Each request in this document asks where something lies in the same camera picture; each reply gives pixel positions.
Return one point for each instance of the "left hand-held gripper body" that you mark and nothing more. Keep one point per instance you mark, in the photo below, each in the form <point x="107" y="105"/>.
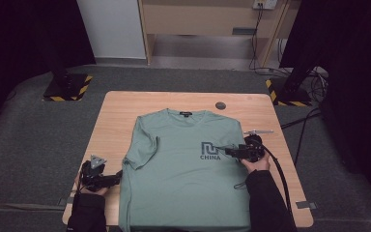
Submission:
<point x="93" y="177"/>

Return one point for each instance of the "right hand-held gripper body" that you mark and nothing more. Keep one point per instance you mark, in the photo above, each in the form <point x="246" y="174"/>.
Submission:
<point x="252" y="150"/>

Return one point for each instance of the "green t-shirt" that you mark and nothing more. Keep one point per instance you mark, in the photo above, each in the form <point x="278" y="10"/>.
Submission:
<point x="180" y="180"/>

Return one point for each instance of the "person's left hand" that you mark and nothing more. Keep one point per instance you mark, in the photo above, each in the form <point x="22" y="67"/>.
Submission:
<point x="100" y="192"/>

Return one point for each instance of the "person's right hand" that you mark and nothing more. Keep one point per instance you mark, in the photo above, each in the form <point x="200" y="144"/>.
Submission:
<point x="259" y="166"/>

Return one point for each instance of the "grey tape strip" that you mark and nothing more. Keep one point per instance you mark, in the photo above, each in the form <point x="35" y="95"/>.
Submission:
<point x="71" y="201"/>
<point x="306" y="204"/>

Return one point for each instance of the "round grey table grommet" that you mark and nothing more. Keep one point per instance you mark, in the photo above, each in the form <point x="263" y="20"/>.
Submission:
<point x="220" y="105"/>

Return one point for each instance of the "black stand with striped base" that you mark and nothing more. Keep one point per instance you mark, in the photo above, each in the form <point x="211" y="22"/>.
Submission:
<point x="66" y="87"/>
<point x="291" y="93"/>

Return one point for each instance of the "black curtain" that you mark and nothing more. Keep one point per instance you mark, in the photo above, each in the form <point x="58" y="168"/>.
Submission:
<point x="357" y="64"/>
<point x="19" y="38"/>

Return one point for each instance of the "light wooden desk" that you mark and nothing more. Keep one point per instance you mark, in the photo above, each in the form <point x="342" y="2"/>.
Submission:
<point x="190" y="19"/>

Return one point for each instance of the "white power outlet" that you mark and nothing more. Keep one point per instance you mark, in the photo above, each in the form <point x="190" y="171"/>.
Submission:
<point x="265" y="4"/>

